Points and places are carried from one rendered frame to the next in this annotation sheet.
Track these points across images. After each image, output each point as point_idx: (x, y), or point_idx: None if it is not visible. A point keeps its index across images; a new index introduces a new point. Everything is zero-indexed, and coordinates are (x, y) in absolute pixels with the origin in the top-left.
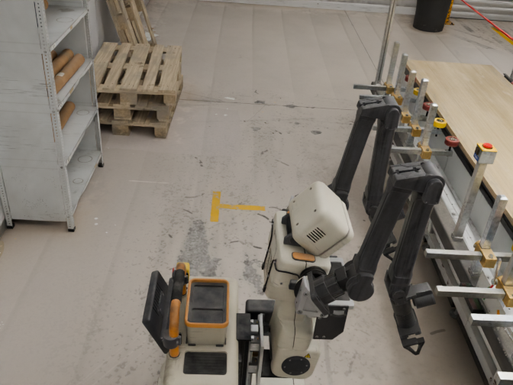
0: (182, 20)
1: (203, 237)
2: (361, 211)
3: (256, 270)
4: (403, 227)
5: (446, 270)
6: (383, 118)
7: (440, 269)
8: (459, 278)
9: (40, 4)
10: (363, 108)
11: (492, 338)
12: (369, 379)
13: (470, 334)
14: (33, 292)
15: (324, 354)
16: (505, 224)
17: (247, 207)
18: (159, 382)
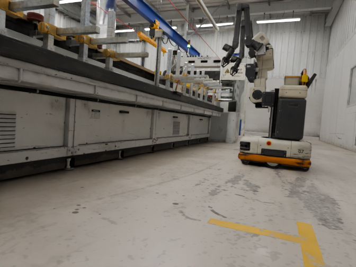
0: None
1: (314, 212)
2: (65, 192)
3: (246, 186)
4: (245, 37)
5: (110, 143)
6: (242, 10)
7: (105, 149)
8: (169, 96)
9: None
10: (249, 7)
11: (182, 97)
12: (197, 160)
13: (139, 143)
14: None
15: (214, 165)
16: (140, 73)
17: (241, 227)
18: (310, 143)
